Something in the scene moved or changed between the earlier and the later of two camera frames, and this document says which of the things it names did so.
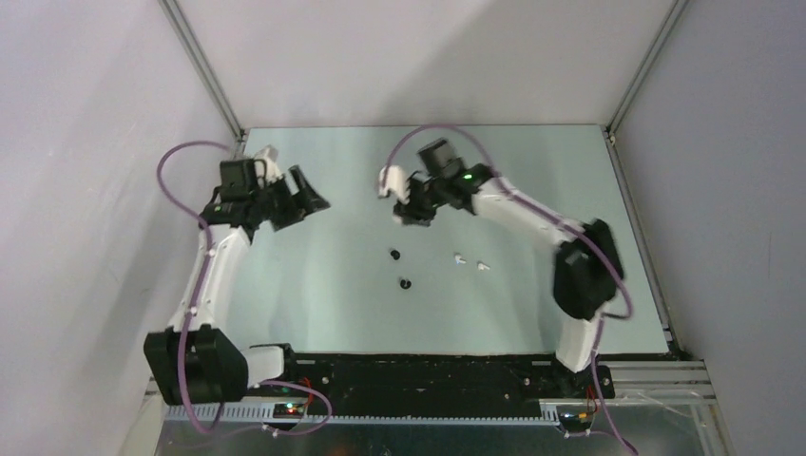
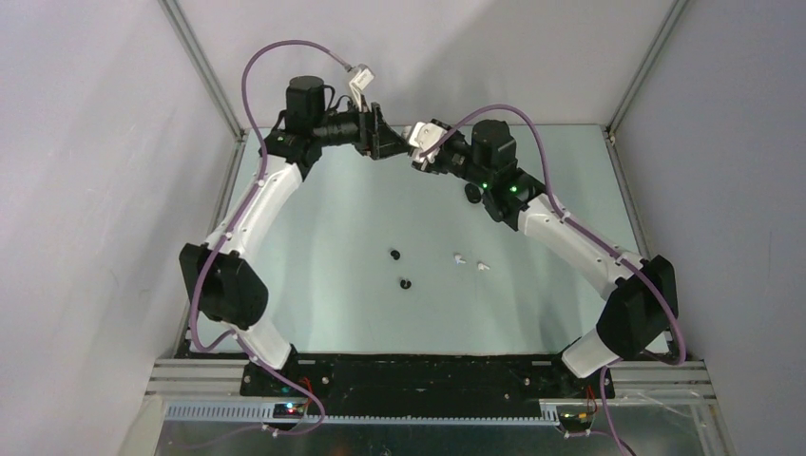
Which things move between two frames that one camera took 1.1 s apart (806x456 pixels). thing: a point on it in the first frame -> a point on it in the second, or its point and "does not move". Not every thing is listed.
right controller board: x=575 y=422 does not move
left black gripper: x=294 y=213 -> x=374 y=138
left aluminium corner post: x=202 y=66 does not move
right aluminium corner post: x=676 y=10 does not move
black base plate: x=447 y=386 does not move
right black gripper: x=410 y=213 -> x=434 y=167
